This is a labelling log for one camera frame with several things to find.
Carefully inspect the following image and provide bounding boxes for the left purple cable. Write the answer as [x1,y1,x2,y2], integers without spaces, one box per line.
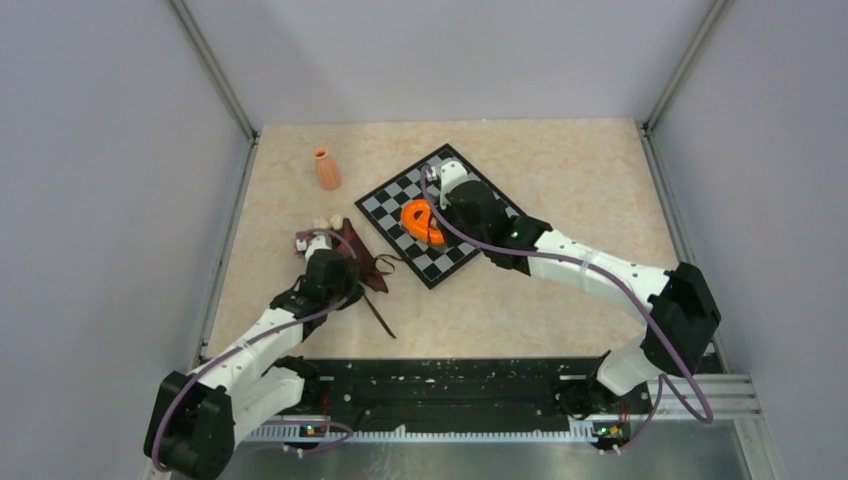
[150,228,359,473]

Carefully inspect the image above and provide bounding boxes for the purple cable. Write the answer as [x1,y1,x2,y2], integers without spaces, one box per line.
[150,228,359,473]
[418,165,715,455]

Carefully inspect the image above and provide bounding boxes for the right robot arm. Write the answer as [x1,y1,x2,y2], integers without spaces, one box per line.
[435,180,721,412]

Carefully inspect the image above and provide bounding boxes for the aluminium frame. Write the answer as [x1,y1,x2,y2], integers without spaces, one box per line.
[165,1,786,479]

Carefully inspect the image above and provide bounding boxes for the black white chessboard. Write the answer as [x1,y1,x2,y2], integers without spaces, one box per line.
[355,143,523,289]

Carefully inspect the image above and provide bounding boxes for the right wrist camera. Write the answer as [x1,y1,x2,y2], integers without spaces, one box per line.
[424,160,469,194]

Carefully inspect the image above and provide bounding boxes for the brown ribbon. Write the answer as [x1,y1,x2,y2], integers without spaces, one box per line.
[361,253,403,339]

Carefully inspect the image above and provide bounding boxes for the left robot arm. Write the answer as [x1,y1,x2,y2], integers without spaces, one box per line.
[143,247,363,479]

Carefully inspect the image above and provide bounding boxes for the orange toy ring piece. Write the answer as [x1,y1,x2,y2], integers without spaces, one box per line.
[400,199,448,248]

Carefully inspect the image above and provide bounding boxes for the peach ribbed vase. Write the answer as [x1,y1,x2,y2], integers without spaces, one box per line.
[313,147,342,191]

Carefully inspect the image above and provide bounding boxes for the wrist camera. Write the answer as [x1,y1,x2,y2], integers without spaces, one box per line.
[295,233,333,259]
[424,160,469,194]

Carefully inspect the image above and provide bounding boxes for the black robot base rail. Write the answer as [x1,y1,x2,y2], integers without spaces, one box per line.
[195,356,725,435]

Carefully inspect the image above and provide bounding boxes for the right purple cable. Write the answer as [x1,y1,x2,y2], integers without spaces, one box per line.
[418,165,715,455]

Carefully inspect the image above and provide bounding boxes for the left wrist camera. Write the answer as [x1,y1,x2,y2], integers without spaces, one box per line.
[295,233,333,259]

